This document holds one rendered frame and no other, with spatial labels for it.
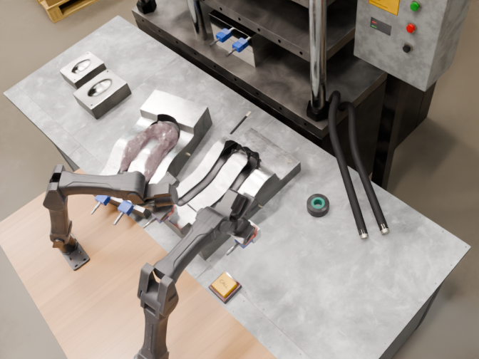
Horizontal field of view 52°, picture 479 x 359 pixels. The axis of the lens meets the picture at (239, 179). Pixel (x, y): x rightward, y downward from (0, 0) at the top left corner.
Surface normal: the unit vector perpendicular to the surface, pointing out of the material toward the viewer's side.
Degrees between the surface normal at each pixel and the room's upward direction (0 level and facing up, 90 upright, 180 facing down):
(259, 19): 0
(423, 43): 90
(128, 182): 11
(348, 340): 0
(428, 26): 90
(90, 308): 0
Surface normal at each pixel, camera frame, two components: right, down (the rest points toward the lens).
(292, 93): -0.13, -0.55
